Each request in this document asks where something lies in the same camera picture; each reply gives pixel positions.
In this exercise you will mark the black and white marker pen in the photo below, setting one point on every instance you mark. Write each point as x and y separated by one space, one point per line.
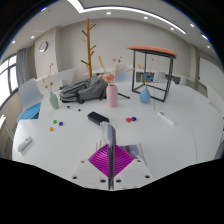
73 108

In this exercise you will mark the white flat bar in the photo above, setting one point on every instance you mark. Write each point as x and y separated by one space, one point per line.
166 118

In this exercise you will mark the black rectangular case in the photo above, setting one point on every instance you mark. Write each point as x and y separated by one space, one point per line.
98 118

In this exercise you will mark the round wall clock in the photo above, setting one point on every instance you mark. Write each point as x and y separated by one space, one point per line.
43 46

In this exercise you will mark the green round magnet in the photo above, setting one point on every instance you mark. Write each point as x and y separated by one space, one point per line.
55 122

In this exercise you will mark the pink vase with flowers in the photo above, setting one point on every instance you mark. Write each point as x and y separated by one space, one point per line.
112 96

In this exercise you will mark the white remote control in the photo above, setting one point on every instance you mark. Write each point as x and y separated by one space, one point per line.
25 144

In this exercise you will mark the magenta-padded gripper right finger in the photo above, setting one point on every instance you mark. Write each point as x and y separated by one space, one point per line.
123 161

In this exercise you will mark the grey curtain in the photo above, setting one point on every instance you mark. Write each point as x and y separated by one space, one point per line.
22 66

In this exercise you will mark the white chair with blue seat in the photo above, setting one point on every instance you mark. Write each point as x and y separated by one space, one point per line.
29 95

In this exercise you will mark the blue round magnet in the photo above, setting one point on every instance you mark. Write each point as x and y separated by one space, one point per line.
133 118
61 123

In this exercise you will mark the ceiling lights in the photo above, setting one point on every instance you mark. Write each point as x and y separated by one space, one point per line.
133 10

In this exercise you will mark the window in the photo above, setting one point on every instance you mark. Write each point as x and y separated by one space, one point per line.
6 80

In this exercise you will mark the red round magnet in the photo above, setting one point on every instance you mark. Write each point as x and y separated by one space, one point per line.
128 119

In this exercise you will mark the black-framed orange-topped side table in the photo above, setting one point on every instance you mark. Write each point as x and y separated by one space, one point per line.
153 50

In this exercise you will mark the orange round magnet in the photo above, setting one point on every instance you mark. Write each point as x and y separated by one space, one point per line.
51 128

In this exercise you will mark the green vase with dried stems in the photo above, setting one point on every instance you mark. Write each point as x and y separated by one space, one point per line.
54 101

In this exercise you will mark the blue vase with flowers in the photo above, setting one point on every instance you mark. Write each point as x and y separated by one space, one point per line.
145 96

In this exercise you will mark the grey backpack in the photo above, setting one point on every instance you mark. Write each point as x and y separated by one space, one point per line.
86 90

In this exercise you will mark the grey striped towel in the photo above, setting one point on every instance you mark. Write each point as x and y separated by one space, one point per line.
108 133

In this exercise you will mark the wooden coat rack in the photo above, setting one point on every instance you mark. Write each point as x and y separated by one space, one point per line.
88 46

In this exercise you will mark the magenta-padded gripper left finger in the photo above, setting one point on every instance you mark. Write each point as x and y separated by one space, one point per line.
100 161

